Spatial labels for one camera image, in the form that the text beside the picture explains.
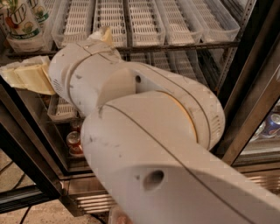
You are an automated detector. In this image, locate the top shelf tray five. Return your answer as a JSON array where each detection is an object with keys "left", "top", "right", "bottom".
[{"left": 189, "top": 0, "right": 240, "bottom": 43}]

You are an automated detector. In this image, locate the blue soda can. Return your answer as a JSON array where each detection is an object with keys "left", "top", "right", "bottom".
[{"left": 260, "top": 113, "right": 280, "bottom": 138}]

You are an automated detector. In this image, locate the middle shelf tray four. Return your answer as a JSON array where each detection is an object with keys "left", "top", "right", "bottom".
[{"left": 129, "top": 52, "right": 151, "bottom": 65}]

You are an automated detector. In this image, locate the top shelf tray two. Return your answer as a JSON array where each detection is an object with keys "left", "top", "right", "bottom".
[{"left": 93, "top": 0, "right": 127, "bottom": 47}]

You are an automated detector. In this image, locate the clear plastic food container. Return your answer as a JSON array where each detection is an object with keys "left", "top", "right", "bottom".
[{"left": 108, "top": 206, "right": 133, "bottom": 224}]

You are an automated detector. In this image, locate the middle shelf tray one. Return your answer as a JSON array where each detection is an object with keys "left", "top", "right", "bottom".
[{"left": 47, "top": 94, "right": 77, "bottom": 121}]

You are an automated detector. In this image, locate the front red soda can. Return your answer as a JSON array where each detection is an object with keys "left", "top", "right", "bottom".
[{"left": 66, "top": 131, "right": 83, "bottom": 157}]

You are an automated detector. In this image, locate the black fridge door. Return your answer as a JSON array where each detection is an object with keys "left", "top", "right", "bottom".
[{"left": 0, "top": 78, "right": 62, "bottom": 214}]

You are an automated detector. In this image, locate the top shelf tray three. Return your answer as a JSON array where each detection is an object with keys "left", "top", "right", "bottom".
[{"left": 126, "top": 0, "right": 165, "bottom": 47}]

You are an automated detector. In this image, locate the shelf tray four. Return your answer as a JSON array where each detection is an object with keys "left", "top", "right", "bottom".
[
  {"left": 129, "top": 52, "right": 151, "bottom": 65},
  {"left": 156, "top": 0, "right": 203, "bottom": 45}
]

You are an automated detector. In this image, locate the rear red soda can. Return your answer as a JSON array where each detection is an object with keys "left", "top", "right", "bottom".
[{"left": 70, "top": 120, "right": 82, "bottom": 132}]

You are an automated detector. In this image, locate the top shelf tray one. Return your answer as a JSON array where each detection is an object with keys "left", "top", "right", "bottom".
[{"left": 52, "top": 0, "right": 95, "bottom": 49}]

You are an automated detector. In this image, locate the top shelf tray four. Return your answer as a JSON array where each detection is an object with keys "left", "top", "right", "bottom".
[{"left": 156, "top": 0, "right": 203, "bottom": 45}]

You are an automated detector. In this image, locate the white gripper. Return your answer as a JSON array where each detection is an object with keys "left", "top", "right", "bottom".
[{"left": 0, "top": 25, "right": 122, "bottom": 102}]

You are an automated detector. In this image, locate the shelf tray five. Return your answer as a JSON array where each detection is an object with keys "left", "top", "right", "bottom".
[
  {"left": 189, "top": 0, "right": 240, "bottom": 43},
  {"left": 150, "top": 52, "right": 172, "bottom": 72}
]

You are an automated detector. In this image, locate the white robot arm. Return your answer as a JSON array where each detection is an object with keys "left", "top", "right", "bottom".
[{"left": 1, "top": 38, "right": 280, "bottom": 224}]

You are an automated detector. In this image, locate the middle shelf tray five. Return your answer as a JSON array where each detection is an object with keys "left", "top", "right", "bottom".
[{"left": 150, "top": 52, "right": 172, "bottom": 72}]

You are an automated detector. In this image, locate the shelf tray one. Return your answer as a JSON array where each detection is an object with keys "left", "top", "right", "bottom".
[
  {"left": 52, "top": 0, "right": 95, "bottom": 49},
  {"left": 47, "top": 94, "right": 77, "bottom": 121}
]

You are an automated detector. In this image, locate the red soda can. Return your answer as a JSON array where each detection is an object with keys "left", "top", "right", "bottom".
[
  {"left": 66, "top": 131, "right": 83, "bottom": 157},
  {"left": 70, "top": 120, "right": 82, "bottom": 132}
]

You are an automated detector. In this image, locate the black floor cable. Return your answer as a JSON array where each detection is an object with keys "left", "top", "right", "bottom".
[{"left": 0, "top": 160, "right": 33, "bottom": 224}]

